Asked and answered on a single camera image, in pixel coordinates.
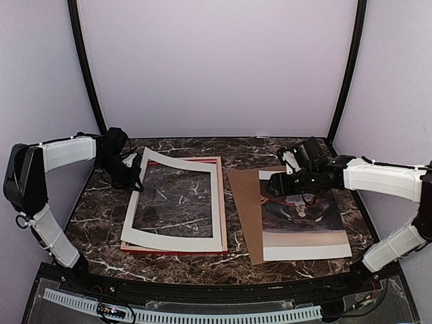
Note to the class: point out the left black corner post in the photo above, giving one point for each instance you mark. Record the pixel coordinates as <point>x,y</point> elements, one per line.
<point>85,66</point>

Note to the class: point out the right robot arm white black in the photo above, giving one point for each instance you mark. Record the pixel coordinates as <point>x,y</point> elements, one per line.
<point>309,171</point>

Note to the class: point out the black corner post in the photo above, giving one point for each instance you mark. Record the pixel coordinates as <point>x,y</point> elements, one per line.
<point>349,70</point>
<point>85,66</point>

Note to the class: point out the dark flower photo print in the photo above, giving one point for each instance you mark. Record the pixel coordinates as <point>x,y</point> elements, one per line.
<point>302,226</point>

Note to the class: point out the brown cardboard backing board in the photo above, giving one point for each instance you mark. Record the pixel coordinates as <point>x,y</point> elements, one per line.
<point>245,187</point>

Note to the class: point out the red wooden picture frame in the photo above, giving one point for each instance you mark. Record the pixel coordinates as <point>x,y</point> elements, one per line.
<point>221,209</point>

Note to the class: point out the white slotted cable duct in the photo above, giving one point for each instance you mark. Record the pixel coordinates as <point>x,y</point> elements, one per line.
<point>123,314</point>

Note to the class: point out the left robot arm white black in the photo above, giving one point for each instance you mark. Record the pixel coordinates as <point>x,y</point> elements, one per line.
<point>25,185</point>

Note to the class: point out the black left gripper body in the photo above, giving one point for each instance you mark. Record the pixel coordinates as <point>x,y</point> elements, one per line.
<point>122,177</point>

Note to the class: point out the white photo mat board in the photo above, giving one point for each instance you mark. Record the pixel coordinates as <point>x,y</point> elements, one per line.
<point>202,168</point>

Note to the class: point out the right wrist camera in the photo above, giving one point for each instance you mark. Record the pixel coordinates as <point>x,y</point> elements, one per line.
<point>288,159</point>

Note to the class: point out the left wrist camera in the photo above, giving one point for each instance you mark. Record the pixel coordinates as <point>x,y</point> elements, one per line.
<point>131,160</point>

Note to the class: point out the clear acrylic sheet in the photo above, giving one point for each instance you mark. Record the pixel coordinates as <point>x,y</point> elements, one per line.
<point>175,202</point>

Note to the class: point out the right black corner post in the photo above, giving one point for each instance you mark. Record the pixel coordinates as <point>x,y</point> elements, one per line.
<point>349,70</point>

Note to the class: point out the black front table rail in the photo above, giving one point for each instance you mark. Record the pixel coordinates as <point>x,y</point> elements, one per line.
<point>138,278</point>

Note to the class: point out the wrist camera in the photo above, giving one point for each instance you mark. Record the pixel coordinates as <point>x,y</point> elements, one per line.
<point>288,159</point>
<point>131,160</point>

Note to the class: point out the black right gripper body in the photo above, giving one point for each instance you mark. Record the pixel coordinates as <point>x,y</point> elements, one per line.
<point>290,188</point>

